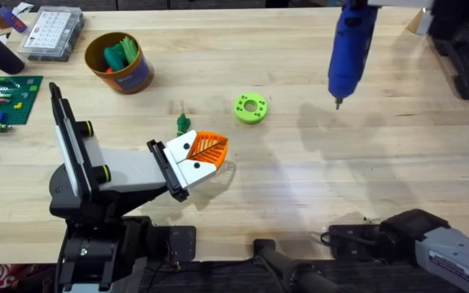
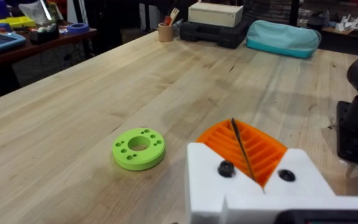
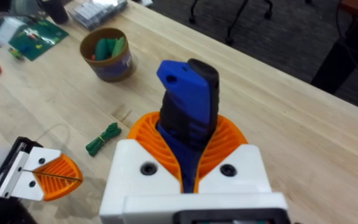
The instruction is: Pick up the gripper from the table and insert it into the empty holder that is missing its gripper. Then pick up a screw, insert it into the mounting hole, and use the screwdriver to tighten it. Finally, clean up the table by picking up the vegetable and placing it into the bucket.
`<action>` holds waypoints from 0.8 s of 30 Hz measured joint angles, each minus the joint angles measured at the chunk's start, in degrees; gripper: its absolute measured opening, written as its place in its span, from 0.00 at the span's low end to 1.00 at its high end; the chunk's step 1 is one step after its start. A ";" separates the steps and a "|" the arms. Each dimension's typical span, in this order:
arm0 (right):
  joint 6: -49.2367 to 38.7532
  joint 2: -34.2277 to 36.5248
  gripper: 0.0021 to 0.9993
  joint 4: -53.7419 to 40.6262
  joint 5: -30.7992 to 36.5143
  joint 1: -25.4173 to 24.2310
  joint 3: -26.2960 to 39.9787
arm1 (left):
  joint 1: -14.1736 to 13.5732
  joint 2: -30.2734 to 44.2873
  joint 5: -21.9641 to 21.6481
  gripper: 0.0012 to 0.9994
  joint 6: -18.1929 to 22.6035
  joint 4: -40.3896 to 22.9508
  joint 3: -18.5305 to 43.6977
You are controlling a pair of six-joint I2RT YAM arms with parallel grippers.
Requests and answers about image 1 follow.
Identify green board with toy blocks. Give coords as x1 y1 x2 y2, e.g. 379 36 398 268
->
0 75 44 127

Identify blue electric screwdriver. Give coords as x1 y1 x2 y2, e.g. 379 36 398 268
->
327 0 380 112

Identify black upright left wrist plate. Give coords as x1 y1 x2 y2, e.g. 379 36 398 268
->
48 81 94 199

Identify black pole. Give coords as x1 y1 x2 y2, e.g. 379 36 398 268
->
252 238 344 293

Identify green toy vegetable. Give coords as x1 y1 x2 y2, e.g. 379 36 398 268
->
175 100 192 138

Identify brown tub with toys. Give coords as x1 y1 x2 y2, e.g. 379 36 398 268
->
84 31 156 96

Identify clear plastic parts box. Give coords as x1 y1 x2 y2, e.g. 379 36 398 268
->
16 5 86 63

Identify green disc with holes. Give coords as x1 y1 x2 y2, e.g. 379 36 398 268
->
233 92 269 125

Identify purple handled tool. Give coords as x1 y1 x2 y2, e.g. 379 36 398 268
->
0 0 28 34

